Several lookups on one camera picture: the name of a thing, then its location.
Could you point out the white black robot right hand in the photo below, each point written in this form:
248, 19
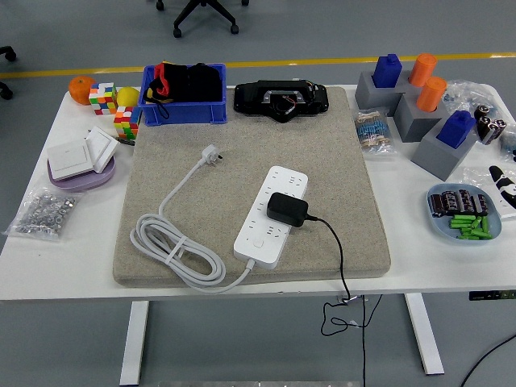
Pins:
506, 187

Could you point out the clear empty-looking plastic bag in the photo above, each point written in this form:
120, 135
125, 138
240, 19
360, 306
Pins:
479, 177

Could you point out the small black capacitor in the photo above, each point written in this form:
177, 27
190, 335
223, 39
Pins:
450, 201
465, 201
481, 205
437, 205

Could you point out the large dark capacitor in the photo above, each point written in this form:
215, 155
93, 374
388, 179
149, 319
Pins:
498, 131
485, 127
483, 111

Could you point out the grey socket block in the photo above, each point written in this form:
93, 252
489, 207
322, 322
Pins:
364, 96
439, 159
411, 121

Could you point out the light blue oval plate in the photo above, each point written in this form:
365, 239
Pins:
443, 230

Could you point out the blue square peg block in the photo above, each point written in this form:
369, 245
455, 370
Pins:
387, 72
457, 129

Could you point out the clear bag of blue parts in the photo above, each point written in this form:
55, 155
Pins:
471, 94

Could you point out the black table control panel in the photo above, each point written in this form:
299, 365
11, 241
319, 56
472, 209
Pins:
493, 295

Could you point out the orange cylinder peg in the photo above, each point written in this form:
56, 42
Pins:
431, 96
423, 69

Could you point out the clear bag of resistors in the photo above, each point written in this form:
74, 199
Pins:
373, 131

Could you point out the white table leg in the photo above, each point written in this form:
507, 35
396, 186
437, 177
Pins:
135, 342
423, 334

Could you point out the grey-brown felt mat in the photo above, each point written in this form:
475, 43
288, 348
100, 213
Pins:
242, 137

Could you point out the black electronic device housing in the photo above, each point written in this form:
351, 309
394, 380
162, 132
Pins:
250, 96

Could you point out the black and red cloth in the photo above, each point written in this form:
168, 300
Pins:
193, 86

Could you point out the blue plastic bin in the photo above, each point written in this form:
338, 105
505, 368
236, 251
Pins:
181, 115

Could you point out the black office chair base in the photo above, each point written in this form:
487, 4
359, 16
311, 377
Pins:
177, 32

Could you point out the small dark metal tool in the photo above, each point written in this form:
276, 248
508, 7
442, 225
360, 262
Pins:
126, 141

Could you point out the multicolour puzzle cube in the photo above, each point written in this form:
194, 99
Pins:
102, 101
126, 123

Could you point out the yellow lemon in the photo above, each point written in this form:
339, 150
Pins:
128, 96

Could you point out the purple oval tray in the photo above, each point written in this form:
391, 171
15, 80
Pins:
88, 183

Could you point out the orange fruit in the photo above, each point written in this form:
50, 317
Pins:
78, 90

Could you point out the clear bag of metal nuts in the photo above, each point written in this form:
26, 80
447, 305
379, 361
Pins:
44, 211

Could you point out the black chair base with castors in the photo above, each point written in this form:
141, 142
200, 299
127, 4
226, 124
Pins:
10, 54

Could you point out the white wall switch panel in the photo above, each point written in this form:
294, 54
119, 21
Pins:
68, 159
102, 147

